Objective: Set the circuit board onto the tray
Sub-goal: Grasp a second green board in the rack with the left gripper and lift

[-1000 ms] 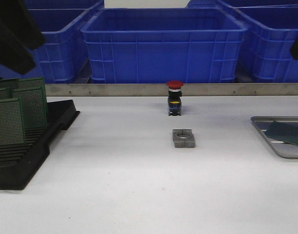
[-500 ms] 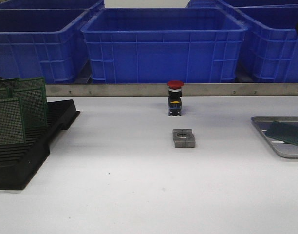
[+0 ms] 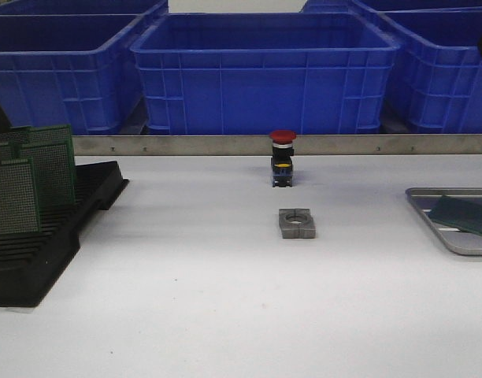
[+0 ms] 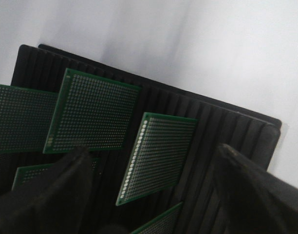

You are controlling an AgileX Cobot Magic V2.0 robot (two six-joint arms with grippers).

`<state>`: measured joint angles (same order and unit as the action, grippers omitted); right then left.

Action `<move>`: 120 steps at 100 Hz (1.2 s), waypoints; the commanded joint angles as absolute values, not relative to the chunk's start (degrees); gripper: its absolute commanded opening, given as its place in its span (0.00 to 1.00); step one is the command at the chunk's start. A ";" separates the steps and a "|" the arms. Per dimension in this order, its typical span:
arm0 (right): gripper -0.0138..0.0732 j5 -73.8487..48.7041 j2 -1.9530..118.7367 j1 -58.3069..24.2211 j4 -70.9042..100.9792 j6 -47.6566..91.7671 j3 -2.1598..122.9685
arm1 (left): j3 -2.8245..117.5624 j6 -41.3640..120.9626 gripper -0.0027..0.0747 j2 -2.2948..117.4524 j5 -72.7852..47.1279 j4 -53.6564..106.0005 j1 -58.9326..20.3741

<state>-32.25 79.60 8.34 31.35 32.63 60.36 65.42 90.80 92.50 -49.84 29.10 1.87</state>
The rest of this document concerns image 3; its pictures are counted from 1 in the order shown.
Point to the back left blue crate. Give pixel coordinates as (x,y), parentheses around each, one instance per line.
(59,7)

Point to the red emergency stop button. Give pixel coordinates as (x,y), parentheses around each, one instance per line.
(281,163)

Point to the metal table edge rail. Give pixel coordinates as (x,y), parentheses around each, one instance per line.
(261,145)

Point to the silver metal tray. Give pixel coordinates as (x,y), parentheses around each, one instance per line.
(423,199)

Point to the blue plastic crate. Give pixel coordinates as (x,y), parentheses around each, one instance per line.
(248,73)
(435,85)
(69,69)

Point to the grey metal clamp block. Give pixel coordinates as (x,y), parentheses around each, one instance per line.
(296,224)

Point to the back right blue crate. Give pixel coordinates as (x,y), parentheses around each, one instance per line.
(388,5)

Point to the left blue plastic crate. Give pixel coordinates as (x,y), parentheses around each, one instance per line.
(69,69)

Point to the right blue plastic crate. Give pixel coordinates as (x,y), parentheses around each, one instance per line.
(435,85)

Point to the centre blue plastic crate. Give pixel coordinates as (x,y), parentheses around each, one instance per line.
(248,73)

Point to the black slotted board rack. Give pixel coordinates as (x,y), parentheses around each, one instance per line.
(30,264)

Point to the green perfboard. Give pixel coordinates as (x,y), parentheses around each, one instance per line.
(18,135)
(53,134)
(53,164)
(19,204)
(7,151)
(464,215)

